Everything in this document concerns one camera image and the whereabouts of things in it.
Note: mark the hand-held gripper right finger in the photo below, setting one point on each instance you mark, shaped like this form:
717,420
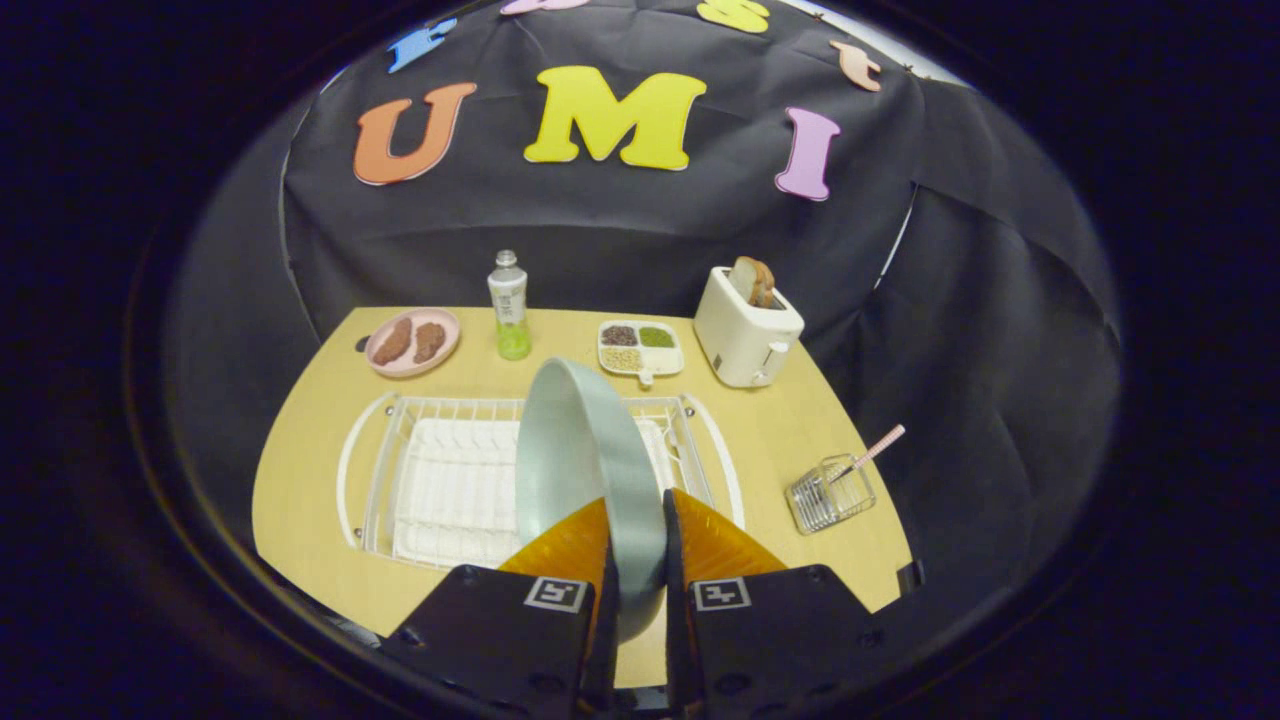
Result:
676,640

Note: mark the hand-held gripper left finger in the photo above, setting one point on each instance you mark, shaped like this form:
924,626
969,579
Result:
500,640

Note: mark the pale green plate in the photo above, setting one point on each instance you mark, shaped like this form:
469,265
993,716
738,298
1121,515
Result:
580,450

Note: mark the pink plate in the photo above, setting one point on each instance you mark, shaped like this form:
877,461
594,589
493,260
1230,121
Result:
453,338

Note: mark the white ribbed drain tray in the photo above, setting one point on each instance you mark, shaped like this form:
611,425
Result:
450,490

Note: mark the white divided bean tray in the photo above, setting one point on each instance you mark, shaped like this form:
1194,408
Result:
660,360

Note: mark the white toaster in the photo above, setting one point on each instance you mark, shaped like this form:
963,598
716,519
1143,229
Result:
740,345

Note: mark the brown meat patty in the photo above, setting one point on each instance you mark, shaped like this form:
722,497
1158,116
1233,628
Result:
392,342
429,342

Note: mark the clear bottle with green liquid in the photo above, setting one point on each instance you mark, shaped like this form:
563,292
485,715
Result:
508,300

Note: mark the toast bread slice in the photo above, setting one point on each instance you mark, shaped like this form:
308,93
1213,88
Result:
752,280

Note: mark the black backdrop cloth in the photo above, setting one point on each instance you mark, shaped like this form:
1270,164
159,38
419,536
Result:
650,230

